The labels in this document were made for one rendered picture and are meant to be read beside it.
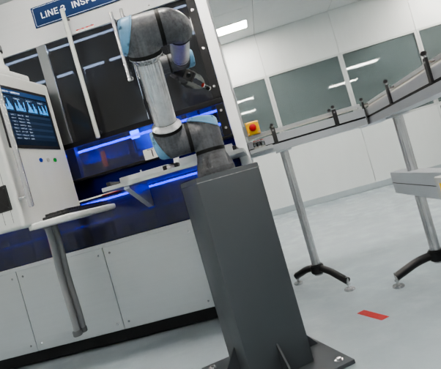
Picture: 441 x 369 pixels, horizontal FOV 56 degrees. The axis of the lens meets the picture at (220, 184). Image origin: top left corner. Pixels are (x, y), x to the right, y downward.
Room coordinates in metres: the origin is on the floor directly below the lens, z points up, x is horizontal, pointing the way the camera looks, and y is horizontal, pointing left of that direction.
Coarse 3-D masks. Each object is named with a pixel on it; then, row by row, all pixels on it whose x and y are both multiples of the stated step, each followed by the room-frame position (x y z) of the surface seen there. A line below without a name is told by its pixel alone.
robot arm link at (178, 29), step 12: (168, 12) 1.33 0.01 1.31; (180, 12) 1.37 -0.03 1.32; (168, 24) 1.32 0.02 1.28; (180, 24) 1.35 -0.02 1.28; (168, 36) 1.34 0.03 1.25; (180, 36) 1.37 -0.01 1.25; (180, 48) 1.52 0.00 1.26; (168, 60) 1.73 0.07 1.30; (180, 60) 1.65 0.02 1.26; (192, 60) 1.74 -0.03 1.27
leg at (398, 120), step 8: (408, 112) 2.04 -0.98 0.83; (400, 120) 2.06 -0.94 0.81; (400, 128) 2.07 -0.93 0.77; (400, 136) 2.07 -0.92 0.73; (408, 136) 2.07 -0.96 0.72; (400, 144) 2.09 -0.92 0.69; (408, 144) 2.06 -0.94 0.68; (408, 152) 2.06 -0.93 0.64; (408, 160) 2.07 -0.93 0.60; (408, 168) 2.08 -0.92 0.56; (416, 168) 2.06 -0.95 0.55; (416, 200) 2.08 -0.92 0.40; (424, 200) 2.06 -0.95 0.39; (424, 208) 2.06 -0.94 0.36; (424, 216) 2.07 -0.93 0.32; (424, 224) 2.08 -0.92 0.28; (432, 224) 2.06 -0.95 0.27; (432, 232) 2.06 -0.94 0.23; (432, 240) 2.06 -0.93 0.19; (432, 248) 2.07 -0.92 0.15; (440, 248) 2.07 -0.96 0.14
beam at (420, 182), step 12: (420, 168) 2.05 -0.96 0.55; (432, 168) 1.89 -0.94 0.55; (396, 180) 2.26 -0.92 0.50; (408, 180) 2.07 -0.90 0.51; (420, 180) 1.91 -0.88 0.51; (432, 180) 1.77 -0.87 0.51; (396, 192) 2.31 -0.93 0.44; (408, 192) 2.12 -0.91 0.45; (420, 192) 1.95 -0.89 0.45; (432, 192) 1.81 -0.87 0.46
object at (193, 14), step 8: (192, 0) 2.33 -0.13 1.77; (192, 8) 2.33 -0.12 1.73; (192, 16) 2.33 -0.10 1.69; (200, 24) 2.32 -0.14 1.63; (200, 32) 2.33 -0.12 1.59; (200, 40) 2.33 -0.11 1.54; (200, 48) 2.33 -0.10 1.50; (208, 56) 2.33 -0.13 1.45; (208, 64) 2.33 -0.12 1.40; (208, 72) 2.33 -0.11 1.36; (208, 80) 2.33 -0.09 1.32; (216, 80) 2.32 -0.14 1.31; (216, 88) 2.33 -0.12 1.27; (216, 96) 2.33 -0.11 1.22; (224, 112) 2.32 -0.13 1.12; (224, 120) 2.32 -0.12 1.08; (224, 128) 2.32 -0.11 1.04
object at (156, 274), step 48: (144, 240) 2.39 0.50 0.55; (192, 240) 2.36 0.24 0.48; (0, 288) 2.48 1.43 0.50; (48, 288) 2.45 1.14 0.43; (96, 288) 2.42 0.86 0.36; (144, 288) 2.40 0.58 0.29; (192, 288) 2.37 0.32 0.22; (0, 336) 2.49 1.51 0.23; (48, 336) 2.46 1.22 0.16; (96, 336) 2.43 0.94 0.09
